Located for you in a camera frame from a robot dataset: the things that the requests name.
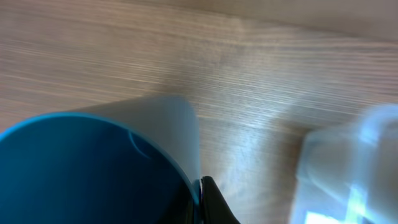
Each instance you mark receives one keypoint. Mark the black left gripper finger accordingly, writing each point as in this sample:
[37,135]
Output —
[214,208]

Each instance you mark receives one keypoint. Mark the dark blue cup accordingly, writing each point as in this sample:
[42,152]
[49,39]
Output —
[131,161]

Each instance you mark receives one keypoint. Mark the clear plastic storage bin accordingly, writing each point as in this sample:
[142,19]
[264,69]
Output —
[348,173]

